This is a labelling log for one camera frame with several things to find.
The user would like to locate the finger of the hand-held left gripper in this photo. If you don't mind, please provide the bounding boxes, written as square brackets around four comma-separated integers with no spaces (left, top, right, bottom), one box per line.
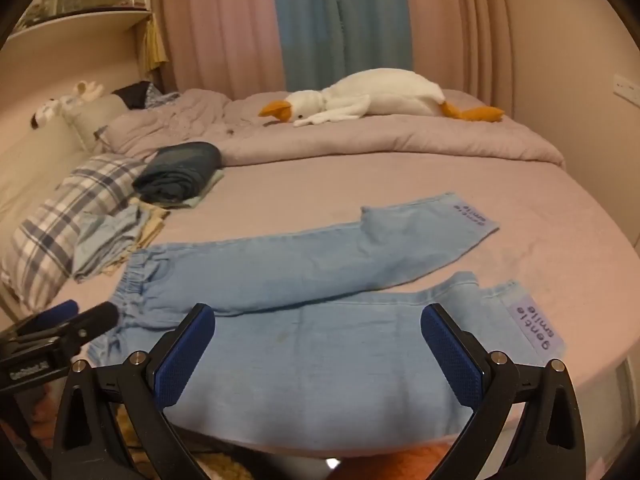
[60,301,121,348]
[15,300,81,336]

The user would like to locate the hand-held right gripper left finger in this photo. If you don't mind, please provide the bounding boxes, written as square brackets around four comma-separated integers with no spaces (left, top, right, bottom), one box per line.
[52,302,217,480]

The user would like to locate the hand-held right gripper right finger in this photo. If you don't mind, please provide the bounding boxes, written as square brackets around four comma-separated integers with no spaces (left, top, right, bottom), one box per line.
[420,302,587,480]

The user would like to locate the light blue denim pants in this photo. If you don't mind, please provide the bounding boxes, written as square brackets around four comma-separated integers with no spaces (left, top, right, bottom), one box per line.
[87,191,568,453]

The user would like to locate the folded light blue garment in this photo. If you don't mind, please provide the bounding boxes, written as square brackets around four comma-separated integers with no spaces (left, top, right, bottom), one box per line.
[72,205,151,281]

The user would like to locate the blue plaid pillow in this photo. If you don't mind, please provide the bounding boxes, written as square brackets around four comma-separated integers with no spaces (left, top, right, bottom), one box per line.
[0,154,151,311]

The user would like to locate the folded beige garment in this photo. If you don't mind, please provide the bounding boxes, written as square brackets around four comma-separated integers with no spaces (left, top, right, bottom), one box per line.
[102,197,171,276]

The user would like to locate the beige headboard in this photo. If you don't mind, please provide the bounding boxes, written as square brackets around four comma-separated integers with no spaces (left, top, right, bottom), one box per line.
[0,110,96,221]

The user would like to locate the folded light green cloth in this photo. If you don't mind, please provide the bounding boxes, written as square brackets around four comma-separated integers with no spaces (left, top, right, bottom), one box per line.
[150,170,226,209]

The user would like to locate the folded dark jeans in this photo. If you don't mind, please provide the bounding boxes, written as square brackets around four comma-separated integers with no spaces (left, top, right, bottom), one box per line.
[132,141,223,203]

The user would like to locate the small white plush toy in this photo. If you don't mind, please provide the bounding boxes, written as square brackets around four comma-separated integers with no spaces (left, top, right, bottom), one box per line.
[30,99,66,130]
[62,80,104,107]

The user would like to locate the dark crumpled clothing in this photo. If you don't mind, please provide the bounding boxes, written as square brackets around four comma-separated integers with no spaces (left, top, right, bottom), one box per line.
[111,81,153,110]

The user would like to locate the pink quilt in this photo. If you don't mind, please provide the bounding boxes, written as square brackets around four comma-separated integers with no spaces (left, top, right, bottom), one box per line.
[102,88,566,168]

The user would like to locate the blue patterned cloth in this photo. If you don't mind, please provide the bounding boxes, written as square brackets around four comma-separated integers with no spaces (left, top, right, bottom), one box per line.
[145,84,181,108]

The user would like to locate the white goose plush toy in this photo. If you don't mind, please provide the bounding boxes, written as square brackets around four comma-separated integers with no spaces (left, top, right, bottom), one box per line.
[258,68,505,128]

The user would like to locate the yellow hanging cloth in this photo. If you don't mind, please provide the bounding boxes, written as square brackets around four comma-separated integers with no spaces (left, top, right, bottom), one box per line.
[142,12,171,73]

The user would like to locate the pink curtain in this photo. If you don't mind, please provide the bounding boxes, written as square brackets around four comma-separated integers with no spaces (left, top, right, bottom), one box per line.
[402,0,516,123]
[152,0,286,98]

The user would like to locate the blue curtain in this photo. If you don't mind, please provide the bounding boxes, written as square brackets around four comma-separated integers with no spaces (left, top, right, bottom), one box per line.
[270,0,415,92]

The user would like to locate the white wall shelf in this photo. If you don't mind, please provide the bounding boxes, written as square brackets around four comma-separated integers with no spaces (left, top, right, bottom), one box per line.
[0,0,153,51]

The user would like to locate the white wall socket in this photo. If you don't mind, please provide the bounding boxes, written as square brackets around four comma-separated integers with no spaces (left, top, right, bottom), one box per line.
[612,74,640,103]

